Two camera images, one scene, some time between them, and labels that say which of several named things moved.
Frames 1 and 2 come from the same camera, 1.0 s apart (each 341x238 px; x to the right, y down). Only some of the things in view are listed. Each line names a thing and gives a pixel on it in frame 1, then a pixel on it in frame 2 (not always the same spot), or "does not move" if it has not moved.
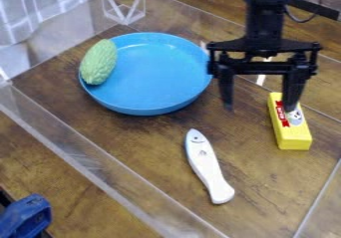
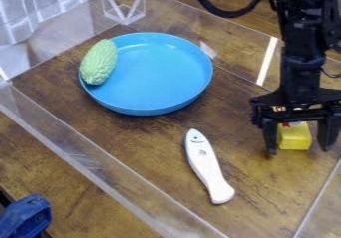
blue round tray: [160, 76] does not move
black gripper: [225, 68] -> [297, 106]
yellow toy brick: [290, 126] does not move
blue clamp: [25, 217] does not move
